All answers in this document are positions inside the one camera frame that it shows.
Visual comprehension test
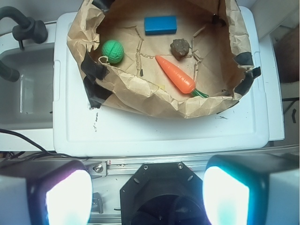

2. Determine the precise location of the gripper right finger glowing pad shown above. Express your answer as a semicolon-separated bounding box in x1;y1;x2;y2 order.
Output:
202;153;300;225

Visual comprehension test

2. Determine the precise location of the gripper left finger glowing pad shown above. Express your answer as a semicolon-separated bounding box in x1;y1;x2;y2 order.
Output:
0;159;92;225

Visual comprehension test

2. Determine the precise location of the brown rock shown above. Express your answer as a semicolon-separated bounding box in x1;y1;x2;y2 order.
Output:
170;38;190;60

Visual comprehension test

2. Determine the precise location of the white plastic bin lid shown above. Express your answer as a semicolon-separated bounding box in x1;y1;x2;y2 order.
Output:
53;7;270;158

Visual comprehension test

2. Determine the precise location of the grey sink basin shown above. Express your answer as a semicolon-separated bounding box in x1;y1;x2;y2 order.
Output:
0;43;54;130

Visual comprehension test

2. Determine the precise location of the orange toy carrot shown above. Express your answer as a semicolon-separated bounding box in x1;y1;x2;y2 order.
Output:
155;55;209;98

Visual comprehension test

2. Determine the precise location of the crumpled brown paper bag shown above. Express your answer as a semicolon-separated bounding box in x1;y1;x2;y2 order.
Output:
67;0;261;119

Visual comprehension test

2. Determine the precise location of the black faucet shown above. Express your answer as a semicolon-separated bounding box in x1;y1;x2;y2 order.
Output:
0;6;48;50

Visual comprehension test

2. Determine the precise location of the green textured ball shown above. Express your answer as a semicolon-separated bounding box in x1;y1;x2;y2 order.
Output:
101;40;124;64

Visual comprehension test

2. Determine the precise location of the blue rectangular block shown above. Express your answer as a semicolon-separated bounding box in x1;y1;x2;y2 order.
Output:
144;16;177;36

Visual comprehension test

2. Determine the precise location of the black cable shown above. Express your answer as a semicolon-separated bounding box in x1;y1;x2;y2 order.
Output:
0;128;75;162

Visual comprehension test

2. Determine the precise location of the aluminium frame rail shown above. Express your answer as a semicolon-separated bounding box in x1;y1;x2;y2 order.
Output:
83;144;300;176

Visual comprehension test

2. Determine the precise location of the black octagonal mount plate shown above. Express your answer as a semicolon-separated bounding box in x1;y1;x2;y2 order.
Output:
120;162;209;225

